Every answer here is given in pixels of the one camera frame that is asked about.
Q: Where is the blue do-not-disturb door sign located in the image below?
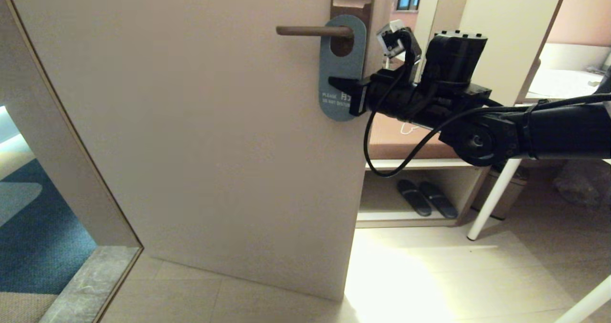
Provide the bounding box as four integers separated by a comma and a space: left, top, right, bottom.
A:
318, 14, 367, 122

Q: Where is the beige wooden door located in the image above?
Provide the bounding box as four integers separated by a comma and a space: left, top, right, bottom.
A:
4, 0, 399, 302

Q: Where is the grey marble door threshold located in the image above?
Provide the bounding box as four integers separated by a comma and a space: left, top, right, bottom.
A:
38, 247, 141, 323

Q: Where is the brown bench cushion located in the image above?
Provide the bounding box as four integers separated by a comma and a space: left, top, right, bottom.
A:
368, 113, 478, 160

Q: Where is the dark slipper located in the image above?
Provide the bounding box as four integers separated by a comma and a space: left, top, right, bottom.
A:
397, 180, 432, 217
419, 182, 458, 220

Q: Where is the white table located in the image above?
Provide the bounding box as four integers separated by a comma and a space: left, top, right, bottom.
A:
467, 157, 611, 323

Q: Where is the beige wardrobe shelf unit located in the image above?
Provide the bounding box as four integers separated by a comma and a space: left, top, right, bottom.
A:
356, 0, 571, 229

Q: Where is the beige waste bin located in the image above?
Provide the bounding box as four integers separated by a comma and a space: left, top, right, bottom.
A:
480, 163, 529, 221

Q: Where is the white washbasin counter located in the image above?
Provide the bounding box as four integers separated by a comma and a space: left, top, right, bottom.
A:
525, 44, 611, 102

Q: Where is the grey plastic bag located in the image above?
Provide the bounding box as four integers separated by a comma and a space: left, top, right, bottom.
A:
552, 161, 611, 207

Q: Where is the black camera cable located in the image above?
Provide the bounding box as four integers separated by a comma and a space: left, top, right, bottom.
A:
364, 27, 611, 178

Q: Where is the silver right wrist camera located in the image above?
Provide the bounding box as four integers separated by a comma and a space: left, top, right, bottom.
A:
376, 20, 422, 60

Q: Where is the bronze door handle lever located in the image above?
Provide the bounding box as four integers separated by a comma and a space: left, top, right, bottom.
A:
276, 25, 355, 40

